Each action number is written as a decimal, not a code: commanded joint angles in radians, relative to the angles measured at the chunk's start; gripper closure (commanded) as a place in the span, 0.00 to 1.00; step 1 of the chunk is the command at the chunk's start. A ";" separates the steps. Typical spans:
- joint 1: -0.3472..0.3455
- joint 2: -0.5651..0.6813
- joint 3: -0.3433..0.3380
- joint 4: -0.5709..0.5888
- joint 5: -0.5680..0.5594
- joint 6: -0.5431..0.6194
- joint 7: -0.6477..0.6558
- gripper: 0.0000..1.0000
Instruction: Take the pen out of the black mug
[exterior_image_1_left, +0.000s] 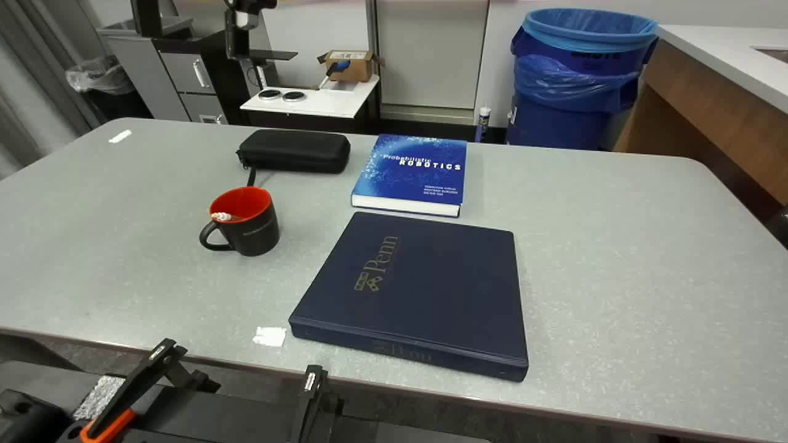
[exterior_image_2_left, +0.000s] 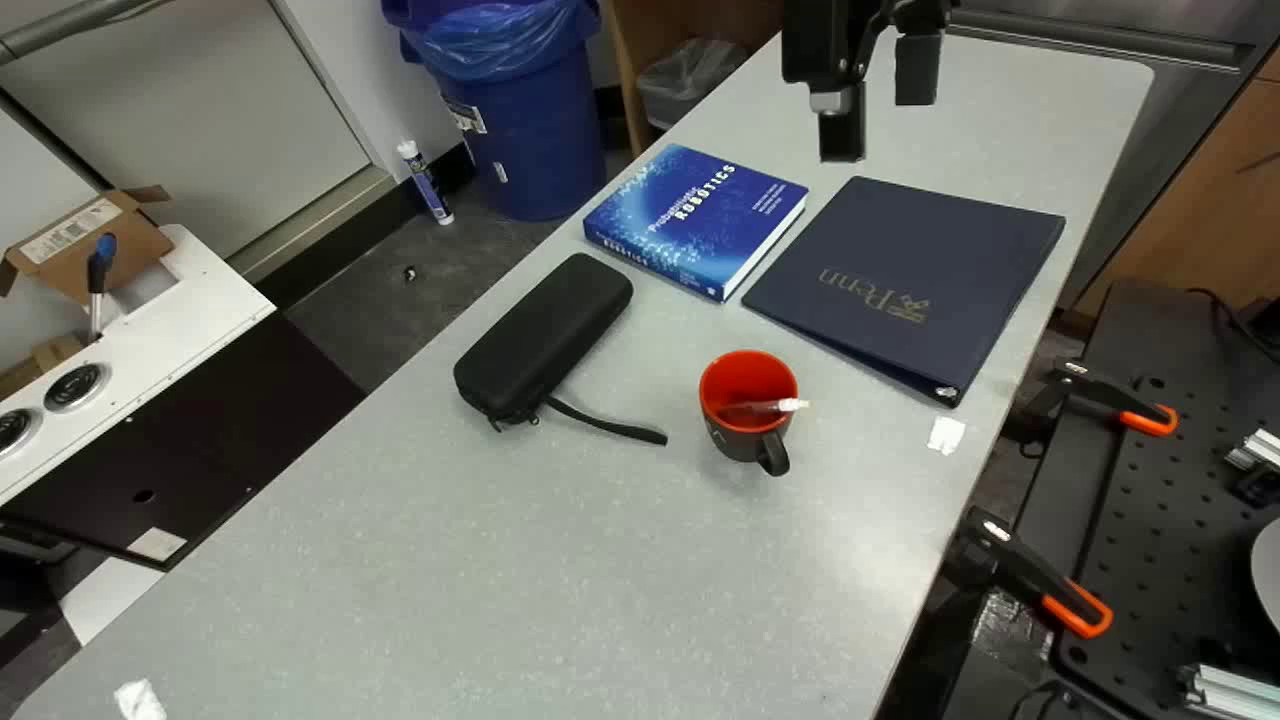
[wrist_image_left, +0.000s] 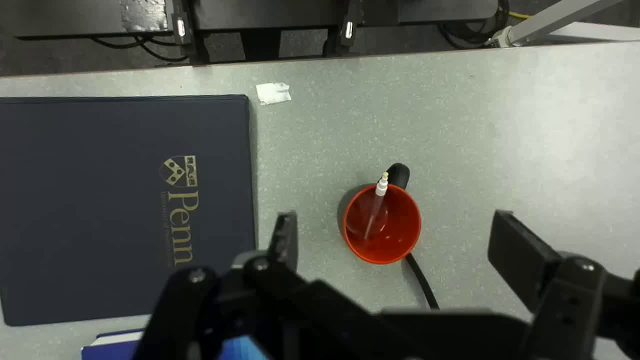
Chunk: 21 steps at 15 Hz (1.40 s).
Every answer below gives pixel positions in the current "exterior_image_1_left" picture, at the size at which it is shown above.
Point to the wooden counter desk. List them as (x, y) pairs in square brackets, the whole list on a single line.
[(719, 98)]

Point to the white side table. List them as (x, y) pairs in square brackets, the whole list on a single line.
[(329, 99)]

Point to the white tape label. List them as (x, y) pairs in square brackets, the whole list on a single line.
[(270, 337), (118, 136)]

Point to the white tape label back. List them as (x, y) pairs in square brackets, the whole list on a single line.
[(118, 136)]

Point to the grey filing cabinet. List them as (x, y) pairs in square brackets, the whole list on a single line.
[(168, 73)]

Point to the blue robotics book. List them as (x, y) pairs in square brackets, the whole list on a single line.
[(411, 174)]

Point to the black sunglasses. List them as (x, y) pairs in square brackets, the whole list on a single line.
[(281, 95)]

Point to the navy blue binder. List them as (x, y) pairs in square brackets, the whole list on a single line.
[(426, 291)]

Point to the white tape label front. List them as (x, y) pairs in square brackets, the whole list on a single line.
[(270, 337)]

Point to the cardboard box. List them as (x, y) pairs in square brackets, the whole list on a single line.
[(349, 66)]

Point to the blue trash bin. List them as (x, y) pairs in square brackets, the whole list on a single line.
[(575, 73)]

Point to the black zipper case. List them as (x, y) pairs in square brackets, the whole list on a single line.
[(295, 151)]

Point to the black clamp stand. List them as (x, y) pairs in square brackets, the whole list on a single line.
[(315, 408)]

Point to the black mug red interior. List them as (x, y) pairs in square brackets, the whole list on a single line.
[(243, 220)]

